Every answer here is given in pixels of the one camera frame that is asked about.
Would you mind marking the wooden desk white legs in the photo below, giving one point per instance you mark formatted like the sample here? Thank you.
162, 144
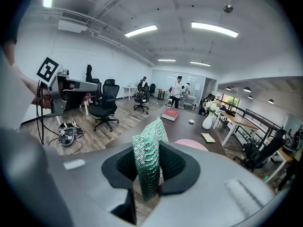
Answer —
239, 120
284, 154

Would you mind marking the white ceiling air conditioner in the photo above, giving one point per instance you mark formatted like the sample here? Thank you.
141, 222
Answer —
73, 25

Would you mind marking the black metal railing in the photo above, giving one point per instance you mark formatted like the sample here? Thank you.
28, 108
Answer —
260, 120

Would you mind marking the grey domed backpack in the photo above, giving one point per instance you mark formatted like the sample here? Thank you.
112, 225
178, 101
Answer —
68, 135

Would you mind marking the white vase with flowers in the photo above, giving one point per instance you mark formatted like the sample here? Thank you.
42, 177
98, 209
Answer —
211, 106

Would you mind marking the pink plate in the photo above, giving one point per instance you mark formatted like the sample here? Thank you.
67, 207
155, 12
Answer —
191, 143

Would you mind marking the red hardcover book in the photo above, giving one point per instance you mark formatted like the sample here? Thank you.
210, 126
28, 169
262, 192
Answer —
170, 115

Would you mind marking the white ceramic vase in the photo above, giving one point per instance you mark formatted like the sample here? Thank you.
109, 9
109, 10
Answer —
207, 122

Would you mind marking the green patterned sponge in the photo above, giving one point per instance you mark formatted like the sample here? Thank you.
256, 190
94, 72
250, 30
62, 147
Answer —
148, 150

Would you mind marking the yellow green sponge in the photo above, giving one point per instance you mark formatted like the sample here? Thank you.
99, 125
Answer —
208, 137

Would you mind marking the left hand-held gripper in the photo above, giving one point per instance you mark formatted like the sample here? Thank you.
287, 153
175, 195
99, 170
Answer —
47, 70

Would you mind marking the person's black clothing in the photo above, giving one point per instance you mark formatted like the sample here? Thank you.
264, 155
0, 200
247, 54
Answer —
9, 32

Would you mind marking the person's left forearm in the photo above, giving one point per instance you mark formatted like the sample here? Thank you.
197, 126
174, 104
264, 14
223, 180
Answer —
26, 81

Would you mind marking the black backpack white stripes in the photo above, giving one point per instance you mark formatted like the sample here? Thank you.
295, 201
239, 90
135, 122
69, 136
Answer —
140, 95

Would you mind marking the person's left hand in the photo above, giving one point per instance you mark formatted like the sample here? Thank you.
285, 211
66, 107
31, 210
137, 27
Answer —
65, 86

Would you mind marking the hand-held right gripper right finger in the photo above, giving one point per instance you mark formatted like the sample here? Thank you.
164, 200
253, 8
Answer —
213, 185

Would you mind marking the clear glass cup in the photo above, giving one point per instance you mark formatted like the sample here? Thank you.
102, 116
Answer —
170, 103

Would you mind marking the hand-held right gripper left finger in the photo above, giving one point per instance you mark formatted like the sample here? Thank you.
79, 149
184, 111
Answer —
94, 174

